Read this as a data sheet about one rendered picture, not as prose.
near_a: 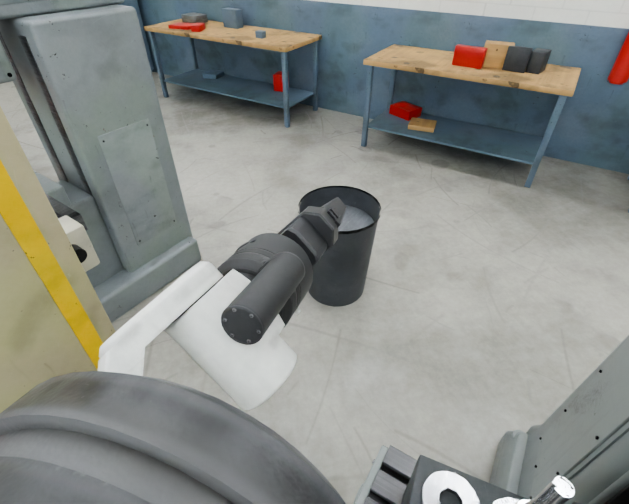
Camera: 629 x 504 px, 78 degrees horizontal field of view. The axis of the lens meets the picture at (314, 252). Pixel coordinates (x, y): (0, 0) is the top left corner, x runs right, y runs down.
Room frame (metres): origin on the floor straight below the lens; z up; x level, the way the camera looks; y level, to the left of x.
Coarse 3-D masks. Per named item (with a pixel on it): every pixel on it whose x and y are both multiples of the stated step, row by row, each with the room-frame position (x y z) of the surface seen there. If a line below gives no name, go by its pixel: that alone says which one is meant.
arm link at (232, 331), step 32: (256, 256) 0.28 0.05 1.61; (288, 256) 0.27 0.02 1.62; (224, 288) 0.23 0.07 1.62; (256, 288) 0.21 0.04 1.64; (288, 288) 0.23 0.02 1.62; (192, 320) 0.20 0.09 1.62; (224, 320) 0.19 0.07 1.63; (256, 320) 0.18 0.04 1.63; (288, 320) 0.25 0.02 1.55; (192, 352) 0.19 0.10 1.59; (224, 352) 0.18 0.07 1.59; (256, 352) 0.19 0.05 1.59; (288, 352) 0.20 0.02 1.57; (224, 384) 0.17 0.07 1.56; (256, 384) 0.17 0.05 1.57
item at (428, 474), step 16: (416, 464) 0.29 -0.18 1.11; (432, 464) 0.29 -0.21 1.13; (416, 480) 0.26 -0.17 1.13; (432, 480) 0.25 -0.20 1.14; (448, 480) 0.25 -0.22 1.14; (464, 480) 0.25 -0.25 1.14; (480, 480) 0.26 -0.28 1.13; (416, 496) 0.24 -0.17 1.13; (432, 496) 0.23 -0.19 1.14; (448, 496) 0.24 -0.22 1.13; (464, 496) 0.23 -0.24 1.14; (480, 496) 0.24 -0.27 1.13; (496, 496) 0.24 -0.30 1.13; (512, 496) 0.24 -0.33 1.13
